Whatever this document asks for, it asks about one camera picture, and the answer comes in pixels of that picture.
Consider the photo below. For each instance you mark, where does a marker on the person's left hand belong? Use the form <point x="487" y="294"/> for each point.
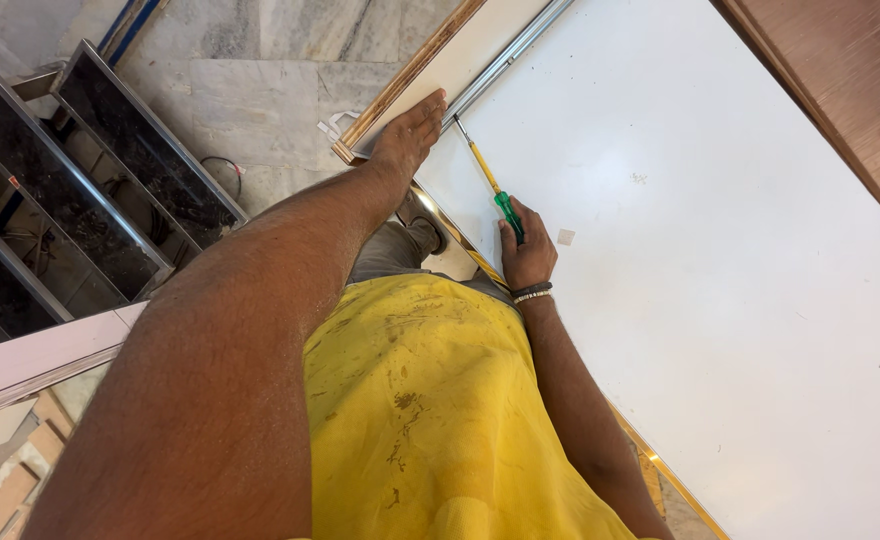
<point x="402" y="142"/>

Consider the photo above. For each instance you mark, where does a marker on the person's right hand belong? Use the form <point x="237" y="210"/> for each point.
<point x="530" y="255"/>

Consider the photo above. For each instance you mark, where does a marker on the person's left fingers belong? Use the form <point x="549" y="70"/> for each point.
<point x="429" y="109"/>

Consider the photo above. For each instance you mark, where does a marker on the white panel with wooden edge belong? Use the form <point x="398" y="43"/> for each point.
<point x="451" y="64"/>

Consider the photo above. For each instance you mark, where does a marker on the yellow green screwdriver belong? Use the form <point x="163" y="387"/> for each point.
<point x="489" y="176"/>

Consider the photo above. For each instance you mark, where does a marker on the white tape scraps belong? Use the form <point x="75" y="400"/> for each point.
<point x="335" y="124"/>

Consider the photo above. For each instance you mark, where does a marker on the brown shoe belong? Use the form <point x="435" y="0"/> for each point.
<point x="421" y="214"/>

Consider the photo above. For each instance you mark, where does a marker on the grey trousers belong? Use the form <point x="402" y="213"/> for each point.
<point x="387" y="251"/>

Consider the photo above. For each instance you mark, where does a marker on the small white paper sticker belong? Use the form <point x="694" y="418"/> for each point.
<point x="566" y="237"/>

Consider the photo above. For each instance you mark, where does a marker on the black wristband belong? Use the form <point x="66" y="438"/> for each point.
<point x="531" y="287"/>

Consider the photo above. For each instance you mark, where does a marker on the blue metal strip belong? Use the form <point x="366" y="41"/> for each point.
<point x="129" y="30"/>

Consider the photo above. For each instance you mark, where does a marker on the yellow stained shirt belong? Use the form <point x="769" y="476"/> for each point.
<point x="440" y="420"/>

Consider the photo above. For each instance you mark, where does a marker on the large white board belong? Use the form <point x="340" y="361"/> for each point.
<point x="710" y="285"/>

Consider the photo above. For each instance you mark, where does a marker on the black glass metal rack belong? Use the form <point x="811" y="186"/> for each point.
<point x="72" y="195"/>

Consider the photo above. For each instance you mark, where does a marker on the brown wooden board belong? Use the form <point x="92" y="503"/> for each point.
<point x="837" y="82"/>

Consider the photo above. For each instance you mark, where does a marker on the pale pink laminate panel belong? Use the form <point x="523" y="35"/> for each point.
<point x="27" y="360"/>

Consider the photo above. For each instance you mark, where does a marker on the heap of brown wood offcuts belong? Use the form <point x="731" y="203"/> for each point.
<point x="12" y="487"/>

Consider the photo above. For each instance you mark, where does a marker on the metal drawer slide rail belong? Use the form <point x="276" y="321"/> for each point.
<point x="507" y="56"/>

